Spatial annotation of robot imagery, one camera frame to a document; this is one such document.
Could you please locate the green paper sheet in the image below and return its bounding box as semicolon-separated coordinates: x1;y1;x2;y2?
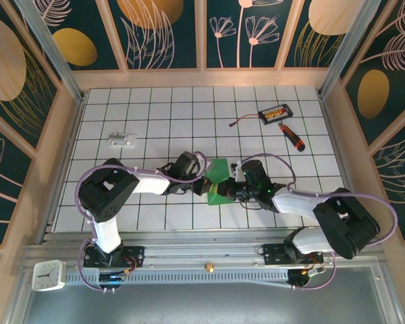
204;157;236;207

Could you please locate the white square clock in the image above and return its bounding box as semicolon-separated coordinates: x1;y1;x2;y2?
32;260;67;292

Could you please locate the orange black utility knife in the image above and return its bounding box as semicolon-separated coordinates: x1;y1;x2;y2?
277;123;306;153

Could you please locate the black tray with gold connectors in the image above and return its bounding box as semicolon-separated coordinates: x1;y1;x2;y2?
258;103;294;126

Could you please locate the grey metal panel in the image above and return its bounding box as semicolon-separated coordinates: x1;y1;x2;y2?
6;266;402;324

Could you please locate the power wiring with connector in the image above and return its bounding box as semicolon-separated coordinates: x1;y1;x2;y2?
298;251;327;277
97;254;139;284

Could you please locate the thin red wire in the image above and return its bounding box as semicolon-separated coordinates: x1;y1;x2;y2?
229;113;261;128

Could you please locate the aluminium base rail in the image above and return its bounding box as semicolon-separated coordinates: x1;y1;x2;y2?
20;232;389;271

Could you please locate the white plastic bracket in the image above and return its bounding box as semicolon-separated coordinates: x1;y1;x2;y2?
107;131;138;149

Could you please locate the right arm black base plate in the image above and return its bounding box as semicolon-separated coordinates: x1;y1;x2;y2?
263;243;324;267

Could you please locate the slotted grey cable duct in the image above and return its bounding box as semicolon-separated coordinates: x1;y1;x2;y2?
64;269;291;288

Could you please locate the aluminium side rail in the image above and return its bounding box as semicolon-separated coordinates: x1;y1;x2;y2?
40;92;88;244
318;94;371;239

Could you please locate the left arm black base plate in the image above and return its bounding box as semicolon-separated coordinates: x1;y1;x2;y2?
83;246;145;269

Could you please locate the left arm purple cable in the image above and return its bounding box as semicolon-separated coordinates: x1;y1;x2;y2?
76;151;209;293

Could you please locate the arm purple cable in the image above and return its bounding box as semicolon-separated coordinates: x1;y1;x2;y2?
238;153;399;292
76;151;209;293

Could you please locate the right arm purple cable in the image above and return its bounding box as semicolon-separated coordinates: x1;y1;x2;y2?
238;153;399;292

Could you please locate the aluminium frame post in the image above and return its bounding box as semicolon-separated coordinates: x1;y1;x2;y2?
15;0;87;102
318;0;391;99

